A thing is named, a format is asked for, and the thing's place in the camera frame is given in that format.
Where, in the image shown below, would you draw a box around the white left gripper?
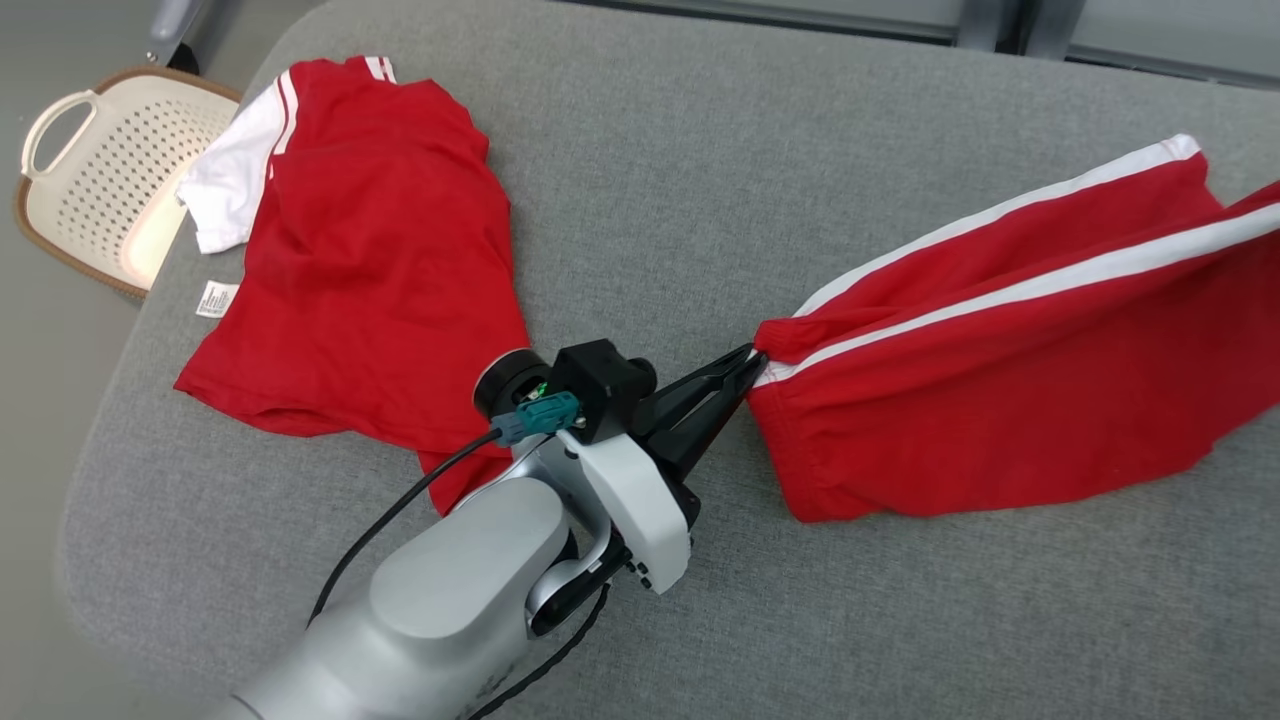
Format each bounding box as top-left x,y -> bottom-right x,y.
558,343 -> 769,594

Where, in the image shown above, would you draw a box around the red shorts white stripes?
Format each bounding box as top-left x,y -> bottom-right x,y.
745,133 -> 1280,524

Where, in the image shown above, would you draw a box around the red Bulls jersey white sleeves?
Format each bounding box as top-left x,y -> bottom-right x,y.
173,55 -> 546,516

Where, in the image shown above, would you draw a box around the cream perforated laundry basket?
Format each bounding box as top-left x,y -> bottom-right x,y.
13,65 -> 243,301

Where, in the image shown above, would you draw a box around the grey metal stand leg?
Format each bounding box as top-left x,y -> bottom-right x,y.
146,0 -> 219,73

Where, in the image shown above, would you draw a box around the left camera cable teal connector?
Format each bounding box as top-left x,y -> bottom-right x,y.
305,392 -> 581,629

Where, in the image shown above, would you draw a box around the braided black left arm cable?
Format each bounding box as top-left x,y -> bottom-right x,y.
465,585 -> 613,720

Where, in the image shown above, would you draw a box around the grey partition post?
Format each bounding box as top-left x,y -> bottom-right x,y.
955,0 -> 1076,59

